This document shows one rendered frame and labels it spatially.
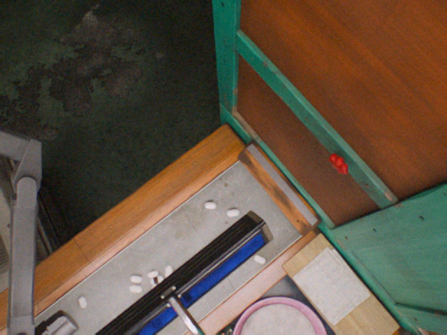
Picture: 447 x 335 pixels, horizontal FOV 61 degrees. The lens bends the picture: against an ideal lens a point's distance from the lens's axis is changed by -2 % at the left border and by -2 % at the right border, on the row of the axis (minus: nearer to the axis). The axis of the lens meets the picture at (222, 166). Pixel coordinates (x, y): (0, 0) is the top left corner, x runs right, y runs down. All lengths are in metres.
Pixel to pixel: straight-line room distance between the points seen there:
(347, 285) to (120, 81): 1.60
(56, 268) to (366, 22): 1.04
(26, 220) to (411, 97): 0.82
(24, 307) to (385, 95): 0.90
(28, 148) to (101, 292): 0.50
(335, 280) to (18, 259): 0.82
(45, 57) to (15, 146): 1.56
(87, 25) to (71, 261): 1.59
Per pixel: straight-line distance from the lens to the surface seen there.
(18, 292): 1.05
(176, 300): 0.79
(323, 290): 1.15
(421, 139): 0.54
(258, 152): 1.09
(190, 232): 1.17
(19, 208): 0.97
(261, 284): 1.14
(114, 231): 1.19
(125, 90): 2.20
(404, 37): 0.46
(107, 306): 1.22
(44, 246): 1.71
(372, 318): 1.20
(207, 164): 1.18
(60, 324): 1.11
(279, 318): 1.19
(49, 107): 2.30
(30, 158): 0.94
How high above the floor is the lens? 1.90
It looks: 75 degrees down
